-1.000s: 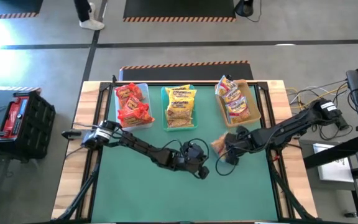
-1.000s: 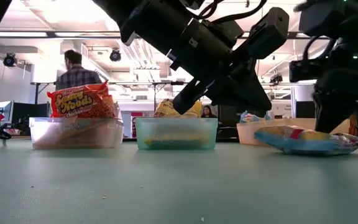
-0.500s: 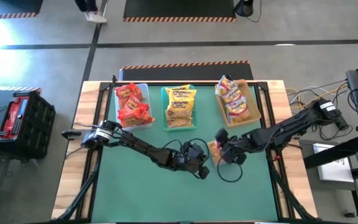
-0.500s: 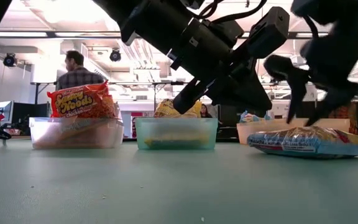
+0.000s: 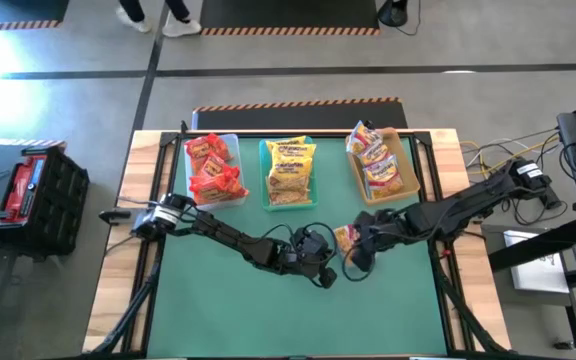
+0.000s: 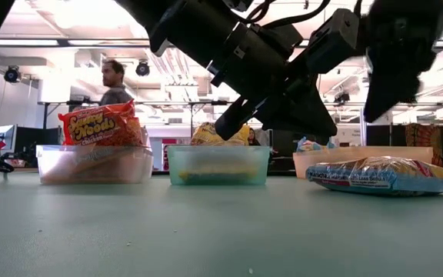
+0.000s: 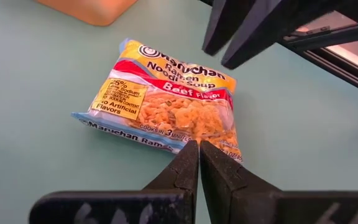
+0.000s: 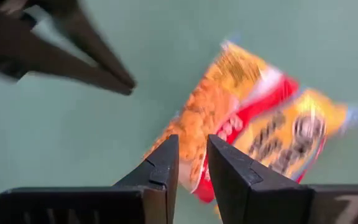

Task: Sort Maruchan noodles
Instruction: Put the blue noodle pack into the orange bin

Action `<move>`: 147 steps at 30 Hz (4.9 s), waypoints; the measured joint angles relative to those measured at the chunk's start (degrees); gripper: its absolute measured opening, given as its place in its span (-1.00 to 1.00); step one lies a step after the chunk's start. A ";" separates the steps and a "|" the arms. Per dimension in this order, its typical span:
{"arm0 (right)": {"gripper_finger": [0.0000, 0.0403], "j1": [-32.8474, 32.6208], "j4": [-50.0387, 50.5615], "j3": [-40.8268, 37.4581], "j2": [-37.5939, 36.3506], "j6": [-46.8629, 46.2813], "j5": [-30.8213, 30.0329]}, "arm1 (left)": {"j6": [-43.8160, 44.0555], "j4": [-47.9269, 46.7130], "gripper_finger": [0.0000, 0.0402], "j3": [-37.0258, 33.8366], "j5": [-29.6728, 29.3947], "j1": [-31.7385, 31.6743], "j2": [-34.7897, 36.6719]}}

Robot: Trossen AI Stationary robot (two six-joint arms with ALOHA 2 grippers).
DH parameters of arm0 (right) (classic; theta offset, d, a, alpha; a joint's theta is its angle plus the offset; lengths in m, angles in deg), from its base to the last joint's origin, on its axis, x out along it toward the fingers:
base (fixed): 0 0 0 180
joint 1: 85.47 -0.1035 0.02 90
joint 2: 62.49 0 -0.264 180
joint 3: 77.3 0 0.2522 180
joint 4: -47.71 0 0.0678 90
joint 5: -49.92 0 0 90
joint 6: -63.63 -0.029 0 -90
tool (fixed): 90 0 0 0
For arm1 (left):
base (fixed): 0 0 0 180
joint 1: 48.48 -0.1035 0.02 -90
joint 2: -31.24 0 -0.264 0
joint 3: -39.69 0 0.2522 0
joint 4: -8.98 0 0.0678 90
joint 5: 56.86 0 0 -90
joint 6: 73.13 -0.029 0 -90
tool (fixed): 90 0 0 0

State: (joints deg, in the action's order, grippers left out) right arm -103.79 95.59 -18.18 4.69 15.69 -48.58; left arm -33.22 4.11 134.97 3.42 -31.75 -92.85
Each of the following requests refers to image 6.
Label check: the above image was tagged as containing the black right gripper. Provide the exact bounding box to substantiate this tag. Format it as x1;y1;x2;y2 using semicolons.
363;0;443;123

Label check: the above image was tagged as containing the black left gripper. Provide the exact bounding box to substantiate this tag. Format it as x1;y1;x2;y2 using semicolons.
209;22;338;140

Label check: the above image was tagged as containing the teal plastic bin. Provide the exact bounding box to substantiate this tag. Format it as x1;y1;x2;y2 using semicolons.
166;145;271;186

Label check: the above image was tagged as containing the red Saucy Noods packet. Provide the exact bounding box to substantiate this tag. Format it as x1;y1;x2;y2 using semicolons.
58;98;145;148

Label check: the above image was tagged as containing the orange patterned cloth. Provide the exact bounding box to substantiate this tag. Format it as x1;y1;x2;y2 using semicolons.
405;122;443;162

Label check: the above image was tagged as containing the white sign board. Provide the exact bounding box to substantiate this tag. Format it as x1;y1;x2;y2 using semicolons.
336;125;361;146

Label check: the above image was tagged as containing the red white poster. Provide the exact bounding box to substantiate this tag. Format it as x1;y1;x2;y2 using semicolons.
162;138;176;172

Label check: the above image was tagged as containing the clear plastic bin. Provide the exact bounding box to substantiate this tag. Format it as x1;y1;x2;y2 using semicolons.
35;144;155;185

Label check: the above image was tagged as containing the black overhead light bar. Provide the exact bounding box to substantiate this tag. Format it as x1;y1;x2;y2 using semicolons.
0;37;443;50

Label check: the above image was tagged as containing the computer monitor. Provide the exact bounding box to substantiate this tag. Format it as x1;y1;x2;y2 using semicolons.
0;124;17;150

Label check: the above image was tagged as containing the black ceiling camera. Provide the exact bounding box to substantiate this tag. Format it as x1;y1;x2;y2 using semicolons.
135;60;152;78
3;65;22;84
333;91;351;105

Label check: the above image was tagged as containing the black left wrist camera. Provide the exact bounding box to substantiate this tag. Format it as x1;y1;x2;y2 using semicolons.
305;8;361;75

